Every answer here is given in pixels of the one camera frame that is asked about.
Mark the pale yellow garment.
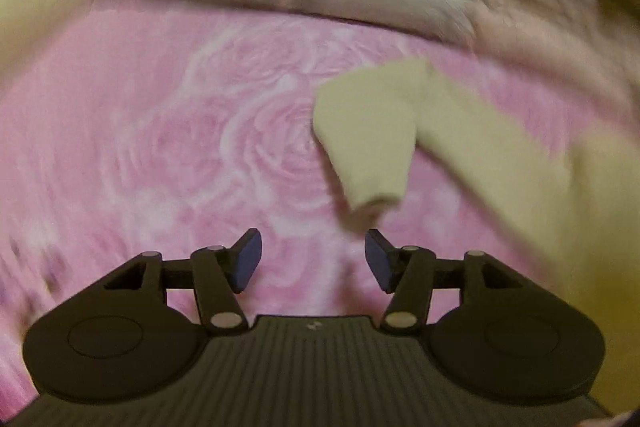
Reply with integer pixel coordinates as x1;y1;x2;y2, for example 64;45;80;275
312;57;640;408

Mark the pink rose print blanket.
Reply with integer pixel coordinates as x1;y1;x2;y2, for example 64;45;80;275
0;0;626;427

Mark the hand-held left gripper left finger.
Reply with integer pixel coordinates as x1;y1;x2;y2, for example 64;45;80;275
102;229;263;336

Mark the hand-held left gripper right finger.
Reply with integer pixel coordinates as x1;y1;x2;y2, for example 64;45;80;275
364;229;527;331

